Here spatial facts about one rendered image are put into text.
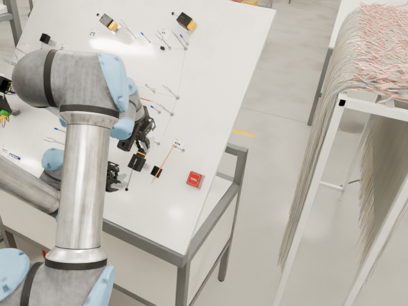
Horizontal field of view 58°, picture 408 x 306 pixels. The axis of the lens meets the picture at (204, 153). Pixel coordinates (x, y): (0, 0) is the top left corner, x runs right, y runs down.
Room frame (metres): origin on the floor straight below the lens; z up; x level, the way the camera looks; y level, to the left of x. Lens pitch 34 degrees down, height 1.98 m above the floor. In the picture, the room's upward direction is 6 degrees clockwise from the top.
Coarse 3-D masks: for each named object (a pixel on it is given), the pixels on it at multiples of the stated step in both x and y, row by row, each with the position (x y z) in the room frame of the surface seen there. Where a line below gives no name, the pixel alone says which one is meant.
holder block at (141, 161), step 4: (132, 156) 1.16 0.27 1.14; (136, 156) 1.15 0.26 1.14; (132, 160) 1.15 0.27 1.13; (140, 160) 1.14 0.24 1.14; (144, 160) 1.16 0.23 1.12; (128, 164) 1.14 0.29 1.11; (132, 164) 1.14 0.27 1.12; (136, 164) 1.13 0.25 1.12; (140, 164) 1.14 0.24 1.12; (132, 168) 1.12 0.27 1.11; (136, 168) 1.12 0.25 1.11; (140, 168) 1.14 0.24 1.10
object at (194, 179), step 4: (192, 172) 1.12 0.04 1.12; (188, 176) 1.11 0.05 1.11; (192, 176) 1.11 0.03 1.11; (196, 176) 1.10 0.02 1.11; (200, 176) 1.10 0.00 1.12; (188, 180) 1.10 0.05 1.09; (192, 180) 1.10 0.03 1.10; (196, 180) 1.09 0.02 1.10; (200, 180) 1.10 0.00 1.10; (192, 184) 1.09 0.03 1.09; (196, 184) 1.08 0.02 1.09
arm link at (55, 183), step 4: (44, 172) 0.93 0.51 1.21; (40, 176) 0.93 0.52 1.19; (44, 176) 0.92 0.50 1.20; (48, 176) 0.91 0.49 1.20; (44, 180) 0.91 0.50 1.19; (48, 180) 0.91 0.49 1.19; (52, 180) 0.91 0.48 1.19; (56, 180) 0.91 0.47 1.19; (60, 180) 0.92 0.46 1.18; (48, 184) 0.90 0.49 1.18; (52, 184) 0.90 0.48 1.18; (56, 184) 0.91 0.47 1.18; (60, 184) 0.92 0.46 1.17; (56, 188) 0.88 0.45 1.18; (60, 188) 0.89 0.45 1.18
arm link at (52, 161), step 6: (48, 150) 0.96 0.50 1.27; (54, 150) 0.95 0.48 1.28; (60, 150) 0.97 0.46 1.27; (42, 156) 0.96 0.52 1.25; (48, 156) 0.94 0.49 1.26; (54, 156) 0.93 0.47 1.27; (60, 156) 0.94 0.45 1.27; (42, 162) 0.94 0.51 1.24; (48, 162) 0.92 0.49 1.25; (54, 162) 0.92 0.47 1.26; (60, 162) 0.93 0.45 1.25; (48, 168) 0.91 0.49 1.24; (54, 168) 0.92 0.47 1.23; (60, 168) 0.93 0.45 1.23; (54, 174) 0.92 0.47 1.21; (60, 174) 0.93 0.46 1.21
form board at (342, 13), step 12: (348, 0) 3.97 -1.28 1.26; (360, 0) 3.95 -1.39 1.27; (372, 0) 3.93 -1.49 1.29; (384, 0) 3.91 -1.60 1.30; (396, 0) 3.89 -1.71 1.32; (348, 12) 3.88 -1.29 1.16; (336, 24) 3.82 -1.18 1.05; (336, 36) 3.74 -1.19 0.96; (324, 72) 3.62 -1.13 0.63; (348, 96) 3.55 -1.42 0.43; (360, 96) 3.52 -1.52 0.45; (372, 96) 3.49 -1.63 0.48; (312, 108) 3.63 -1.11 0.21; (312, 120) 3.62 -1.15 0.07
